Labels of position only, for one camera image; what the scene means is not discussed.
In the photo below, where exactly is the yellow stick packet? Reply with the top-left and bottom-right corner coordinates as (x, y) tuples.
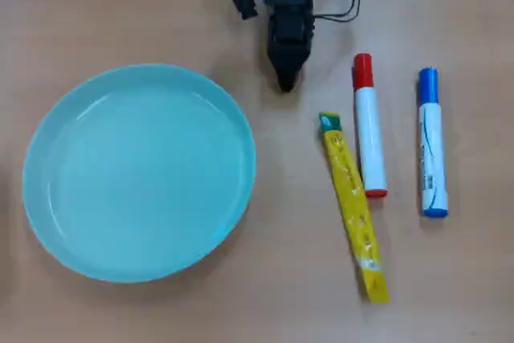
(318, 111), (391, 304)

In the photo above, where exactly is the red capped white marker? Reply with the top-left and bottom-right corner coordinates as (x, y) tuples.
(352, 52), (390, 199)

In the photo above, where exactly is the blue capped white marker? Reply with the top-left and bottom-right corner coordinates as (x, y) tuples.
(416, 66), (450, 219)

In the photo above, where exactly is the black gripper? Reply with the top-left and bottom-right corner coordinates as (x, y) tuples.
(266, 2), (316, 92)

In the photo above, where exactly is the light blue round plate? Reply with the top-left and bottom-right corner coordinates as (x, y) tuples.
(22, 63), (258, 284)

